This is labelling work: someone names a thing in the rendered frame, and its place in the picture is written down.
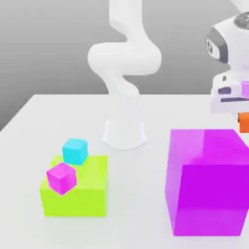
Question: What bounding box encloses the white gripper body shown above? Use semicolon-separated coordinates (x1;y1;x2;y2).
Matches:
210;94;249;115

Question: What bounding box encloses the small orange cube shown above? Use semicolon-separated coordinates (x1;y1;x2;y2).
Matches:
238;112;249;134

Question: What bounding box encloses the small cyan cube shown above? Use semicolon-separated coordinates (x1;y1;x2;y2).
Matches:
62;138;89;166

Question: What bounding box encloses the small magenta cube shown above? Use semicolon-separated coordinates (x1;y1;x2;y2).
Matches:
46;161;78;196

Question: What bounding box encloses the large purple box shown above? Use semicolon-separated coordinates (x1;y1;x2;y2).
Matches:
164;128;249;237

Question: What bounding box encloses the large lime green box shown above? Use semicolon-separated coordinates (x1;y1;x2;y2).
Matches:
39;155;109;217

